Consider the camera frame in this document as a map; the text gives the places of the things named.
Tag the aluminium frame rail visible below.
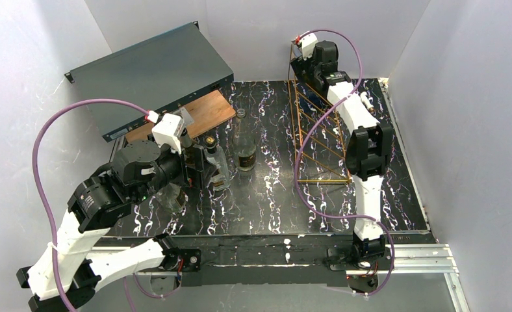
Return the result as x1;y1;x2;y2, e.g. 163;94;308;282
62;244;472;312

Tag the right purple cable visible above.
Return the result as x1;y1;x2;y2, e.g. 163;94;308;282
294;29;396;298

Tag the clear tall glass bottle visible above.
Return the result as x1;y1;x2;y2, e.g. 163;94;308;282
233;109;257;172

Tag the grey rack server box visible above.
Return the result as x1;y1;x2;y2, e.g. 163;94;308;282
64;21;235;142

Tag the white pipe fitting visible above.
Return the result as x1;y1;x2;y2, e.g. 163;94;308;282
359;92;375;113

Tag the gold wire wine rack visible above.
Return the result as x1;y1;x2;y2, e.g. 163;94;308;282
287;67;352;185

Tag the clear round glass bottle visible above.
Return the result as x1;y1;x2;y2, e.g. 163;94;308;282
155;183;187;213

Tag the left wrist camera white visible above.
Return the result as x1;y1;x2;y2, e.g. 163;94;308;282
151;113;185;155

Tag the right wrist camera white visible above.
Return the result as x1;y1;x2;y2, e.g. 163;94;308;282
294;33;318;60

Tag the dark brown wine bottle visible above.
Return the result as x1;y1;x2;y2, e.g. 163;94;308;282
180;128;204;171

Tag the wooden board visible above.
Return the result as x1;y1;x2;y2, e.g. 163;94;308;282
125;101;237;143

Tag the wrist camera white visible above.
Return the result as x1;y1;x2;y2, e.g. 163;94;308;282
151;113;185;155
294;33;318;60

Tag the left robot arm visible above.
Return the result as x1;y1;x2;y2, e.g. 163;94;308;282
16;140;205;311

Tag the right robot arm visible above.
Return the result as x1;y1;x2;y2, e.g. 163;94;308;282
290;35;393;264

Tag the purple cable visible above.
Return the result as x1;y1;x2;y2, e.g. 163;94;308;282
32;97;184;312
294;29;396;298

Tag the metal bracket with knob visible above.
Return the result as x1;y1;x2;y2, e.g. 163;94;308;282
173;107;194;127

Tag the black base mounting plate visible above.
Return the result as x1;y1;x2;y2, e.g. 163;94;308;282
118;234;394;289

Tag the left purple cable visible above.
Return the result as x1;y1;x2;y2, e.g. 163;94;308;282
32;97;184;312

